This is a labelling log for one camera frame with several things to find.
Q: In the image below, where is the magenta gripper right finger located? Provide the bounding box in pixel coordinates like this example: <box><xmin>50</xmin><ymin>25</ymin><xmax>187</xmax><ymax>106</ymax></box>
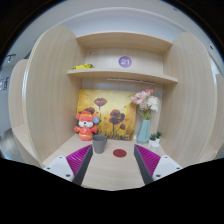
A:
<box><xmin>133</xmin><ymin>144</ymin><xmax>183</xmax><ymax>186</ymax></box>

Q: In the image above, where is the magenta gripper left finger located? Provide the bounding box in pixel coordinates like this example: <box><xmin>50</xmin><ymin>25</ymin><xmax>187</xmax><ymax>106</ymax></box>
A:
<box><xmin>44</xmin><ymin>144</ymin><xmax>94</xmax><ymax>187</ymax></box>

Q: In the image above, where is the small potted succulent left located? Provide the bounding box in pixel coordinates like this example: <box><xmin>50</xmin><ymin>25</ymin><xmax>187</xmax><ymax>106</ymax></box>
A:
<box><xmin>149</xmin><ymin>133</ymin><xmax>156</xmax><ymax>147</ymax></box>

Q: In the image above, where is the small potted succulent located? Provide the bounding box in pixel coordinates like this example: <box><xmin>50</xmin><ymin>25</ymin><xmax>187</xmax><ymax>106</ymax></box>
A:
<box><xmin>149</xmin><ymin>133</ymin><xmax>156</xmax><ymax>147</ymax></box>
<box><xmin>156</xmin><ymin>131</ymin><xmax>162</xmax><ymax>143</ymax></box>

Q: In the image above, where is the teal ceramic vase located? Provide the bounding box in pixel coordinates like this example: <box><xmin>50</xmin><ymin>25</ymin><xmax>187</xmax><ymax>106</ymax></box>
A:
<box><xmin>137</xmin><ymin>119</ymin><xmax>150</xmax><ymax>144</ymax></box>

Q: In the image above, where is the red round coaster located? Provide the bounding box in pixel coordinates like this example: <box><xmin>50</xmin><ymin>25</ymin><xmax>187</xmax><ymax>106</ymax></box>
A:
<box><xmin>113</xmin><ymin>149</ymin><xmax>127</xmax><ymax>158</ymax></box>

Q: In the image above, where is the grey plastic cup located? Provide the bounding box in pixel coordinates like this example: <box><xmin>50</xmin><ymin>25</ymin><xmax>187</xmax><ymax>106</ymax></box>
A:
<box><xmin>92</xmin><ymin>134</ymin><xmax>107</xmax><ymax>154</ymax></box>

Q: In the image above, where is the small potted succulent right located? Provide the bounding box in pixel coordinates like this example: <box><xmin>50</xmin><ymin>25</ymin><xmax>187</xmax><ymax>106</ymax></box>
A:
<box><xmin>156</xmin><ymin>131</ymin><xmax>162</xmax><ymax>143</ymax></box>

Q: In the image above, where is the red fortune god plush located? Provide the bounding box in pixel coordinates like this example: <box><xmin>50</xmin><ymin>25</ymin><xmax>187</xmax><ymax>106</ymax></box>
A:
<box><xmin>74</xmin><ymin>111</ymin><xmax>100</xmax><ymax>141</ymax></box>

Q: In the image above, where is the yellow poppy flower painting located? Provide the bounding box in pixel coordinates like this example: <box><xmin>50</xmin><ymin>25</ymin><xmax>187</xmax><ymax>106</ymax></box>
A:
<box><xmin>77</xmin><ymin>89</ymin><xmax>136</xmax><ymax>141</ymax></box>

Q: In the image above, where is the pink and white flower bouquet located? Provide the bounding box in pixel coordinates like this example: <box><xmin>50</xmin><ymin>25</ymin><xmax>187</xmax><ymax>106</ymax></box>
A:
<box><xmin>131</xmin><ymin>88</ymin><xmax>160</xmax><ymax>120</ymax></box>

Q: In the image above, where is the light wooden shelf cabinet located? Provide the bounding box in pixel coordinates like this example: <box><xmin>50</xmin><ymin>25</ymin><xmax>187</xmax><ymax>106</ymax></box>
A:
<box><xmin>9</xmin><ymin>26</ymin><xmax>224</xmax><ymax>190</ymax></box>

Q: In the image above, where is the white LED light bar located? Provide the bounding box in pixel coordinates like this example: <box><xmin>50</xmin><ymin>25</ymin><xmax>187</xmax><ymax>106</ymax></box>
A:
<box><xmin>107</xmin><ymin>77</ymin><xmax>155</xmax><ymax>85</ymax></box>

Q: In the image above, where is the yellow toy on shelf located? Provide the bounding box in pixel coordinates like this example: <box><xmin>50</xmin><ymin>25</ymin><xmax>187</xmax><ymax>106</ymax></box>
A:
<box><xmin>73</xmin><ymin>64</ymin><xmax>95</xmax><ymax>70</ymax></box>

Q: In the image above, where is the purple number 21 sticker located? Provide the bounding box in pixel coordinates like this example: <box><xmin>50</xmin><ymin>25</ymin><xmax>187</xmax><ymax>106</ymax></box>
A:
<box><xmin>118</xmin><ymin>56</ymin><xmax>132</xmax><ymax>68</ymax></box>

